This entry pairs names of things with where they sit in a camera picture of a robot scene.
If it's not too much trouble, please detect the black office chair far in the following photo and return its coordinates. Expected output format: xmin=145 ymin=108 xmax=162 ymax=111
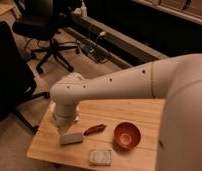
xmin=12 ymin=0 xmax=79 ymax=74

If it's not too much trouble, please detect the grey sponge block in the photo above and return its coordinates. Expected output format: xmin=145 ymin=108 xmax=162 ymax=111
xmin=89 ymin=149 xmax=112 ymax=166

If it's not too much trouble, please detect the black office chair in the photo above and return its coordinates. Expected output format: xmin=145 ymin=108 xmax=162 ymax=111
xmin=12 ymin=0 xmax=79 ymax=74
xmin=0 ymin=21 xmax=50 ymax=133

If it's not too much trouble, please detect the cleaver with red handle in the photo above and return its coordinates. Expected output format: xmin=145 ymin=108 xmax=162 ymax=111
xmin=59 ymin=124 xmax=106 ymax=145

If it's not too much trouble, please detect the white spray bottle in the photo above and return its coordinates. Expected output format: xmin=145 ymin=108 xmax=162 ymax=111
xmin=81 ymin=0 xmax=87 ymax=17

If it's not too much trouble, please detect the power strip with cables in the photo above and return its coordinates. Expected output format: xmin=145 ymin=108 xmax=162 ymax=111
xmin=81 ymin=31 xmax=112 ymax=64

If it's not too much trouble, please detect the black office chair near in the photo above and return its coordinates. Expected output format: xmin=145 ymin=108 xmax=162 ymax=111
xmin=0 ymin=21 xmax=50 ymax=133

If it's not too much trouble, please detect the wooden table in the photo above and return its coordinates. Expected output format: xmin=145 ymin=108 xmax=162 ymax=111
xmin=27 ymin=99 xmax=164 ymax=171

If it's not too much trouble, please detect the red bowl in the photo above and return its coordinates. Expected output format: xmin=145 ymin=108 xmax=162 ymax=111
xmin=114 ymin=122 xmax=141 ymax=150

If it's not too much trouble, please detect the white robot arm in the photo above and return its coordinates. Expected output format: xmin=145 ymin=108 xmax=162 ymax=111
xmin=50 ymin=53 xmax=202 ymax=171

